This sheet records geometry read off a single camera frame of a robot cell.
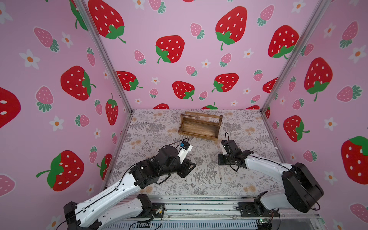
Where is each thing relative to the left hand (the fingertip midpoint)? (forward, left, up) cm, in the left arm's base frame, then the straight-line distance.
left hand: (194, 163), depth 67 cm
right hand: (+13, -17, -20) cm, 29 cm away
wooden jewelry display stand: (+43, -5, -22) cm, 49 cm away
